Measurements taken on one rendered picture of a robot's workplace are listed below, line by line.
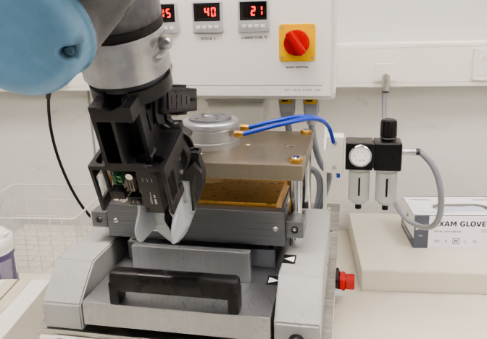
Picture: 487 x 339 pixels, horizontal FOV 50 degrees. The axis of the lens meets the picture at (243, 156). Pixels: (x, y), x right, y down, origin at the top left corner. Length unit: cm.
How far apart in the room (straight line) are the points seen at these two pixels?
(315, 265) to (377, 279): 46
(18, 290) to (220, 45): 54
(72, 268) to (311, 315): 29
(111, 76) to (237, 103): 46
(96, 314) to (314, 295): 25
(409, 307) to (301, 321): 49
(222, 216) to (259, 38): 31
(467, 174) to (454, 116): 15
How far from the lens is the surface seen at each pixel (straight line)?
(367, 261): 110
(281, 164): 63
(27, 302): 95
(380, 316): 101
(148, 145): 46
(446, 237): 118
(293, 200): 64
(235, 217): 64
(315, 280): 60
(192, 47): 85
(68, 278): 68
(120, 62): 42
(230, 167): 63
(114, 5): 31
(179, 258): 66
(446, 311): 106
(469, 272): 111
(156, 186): 47
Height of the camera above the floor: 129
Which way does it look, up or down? 16 degrees down
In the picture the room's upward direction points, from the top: 2 degrees counter-clockwise
